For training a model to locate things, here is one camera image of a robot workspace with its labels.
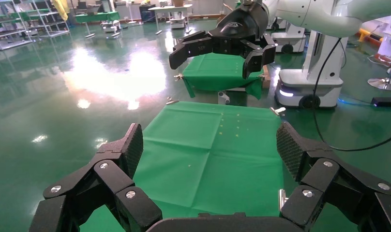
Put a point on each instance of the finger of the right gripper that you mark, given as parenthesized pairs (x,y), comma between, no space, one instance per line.
(261,57)
(189,51)

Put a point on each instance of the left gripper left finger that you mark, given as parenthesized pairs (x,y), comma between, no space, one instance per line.
(96,190)

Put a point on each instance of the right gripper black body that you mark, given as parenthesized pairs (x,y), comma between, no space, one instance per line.
(240,28)

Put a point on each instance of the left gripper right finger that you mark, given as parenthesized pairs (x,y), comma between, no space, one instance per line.
(333,192)

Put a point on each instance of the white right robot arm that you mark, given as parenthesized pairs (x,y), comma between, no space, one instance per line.
(311,14)

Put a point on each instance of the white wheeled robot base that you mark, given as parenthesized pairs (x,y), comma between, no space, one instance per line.
(307,86)

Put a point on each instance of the metal binder clip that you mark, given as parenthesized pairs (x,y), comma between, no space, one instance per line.
(282,198)
(171,101)
(278,111)
(178,76)

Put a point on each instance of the green table cloth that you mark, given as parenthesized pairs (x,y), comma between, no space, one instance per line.
(221,72)
(198,153)

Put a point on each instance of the white long table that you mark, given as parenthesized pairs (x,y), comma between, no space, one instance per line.
(169,8)

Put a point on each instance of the green covered table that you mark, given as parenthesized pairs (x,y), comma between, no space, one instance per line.
(97,16)

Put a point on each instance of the black power adapter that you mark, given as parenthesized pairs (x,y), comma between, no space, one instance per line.
(385,102)

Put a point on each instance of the chrome swivel stool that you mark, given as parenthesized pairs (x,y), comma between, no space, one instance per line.
(386,84)

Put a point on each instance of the yellow hanging garment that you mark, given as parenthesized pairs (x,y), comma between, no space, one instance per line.
(61,8)

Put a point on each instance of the grey metal shelf rack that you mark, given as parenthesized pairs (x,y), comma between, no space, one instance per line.
(49,22)
(9,28)

